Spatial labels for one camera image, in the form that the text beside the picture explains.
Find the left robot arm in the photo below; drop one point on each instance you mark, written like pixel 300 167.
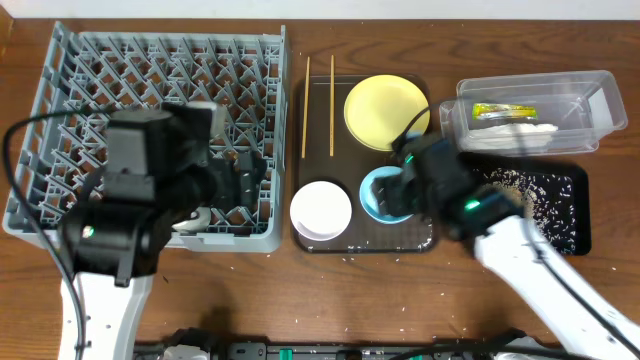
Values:
pixel 159 171

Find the light blue bowl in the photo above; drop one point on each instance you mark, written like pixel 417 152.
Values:
pixel 368 200

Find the dark brown serving tray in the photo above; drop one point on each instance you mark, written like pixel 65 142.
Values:
pixel 351 162

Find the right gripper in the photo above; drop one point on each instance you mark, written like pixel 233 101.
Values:
pixel 388 195

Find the clear plastic bin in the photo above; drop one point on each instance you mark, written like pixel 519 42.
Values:
pixel 585 106

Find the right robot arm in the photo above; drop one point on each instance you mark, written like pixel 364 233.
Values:
pixel 503 240

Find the small white cup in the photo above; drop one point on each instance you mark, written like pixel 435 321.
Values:
pixel 198 221

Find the black rectangular tray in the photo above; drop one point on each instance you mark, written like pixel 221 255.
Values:
pixel 485 163

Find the grey dishwasher rack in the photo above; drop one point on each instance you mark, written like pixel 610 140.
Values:
pixel 86 74

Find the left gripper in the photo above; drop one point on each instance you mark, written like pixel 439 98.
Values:
pixel 242 178

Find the white napkin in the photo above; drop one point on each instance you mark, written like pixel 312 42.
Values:
pixel 508 136

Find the green orange snack wrapper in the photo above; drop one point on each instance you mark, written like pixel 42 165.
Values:
pixel 493 111

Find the yellow plate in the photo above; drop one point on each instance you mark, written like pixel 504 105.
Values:
pixel 379 108

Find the rice and shell pile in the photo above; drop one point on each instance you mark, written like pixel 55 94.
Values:
pixel 547 199

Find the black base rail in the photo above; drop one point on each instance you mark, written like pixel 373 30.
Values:
pixel 198 344

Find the white bowl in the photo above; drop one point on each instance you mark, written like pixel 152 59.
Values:
pixel 320 211

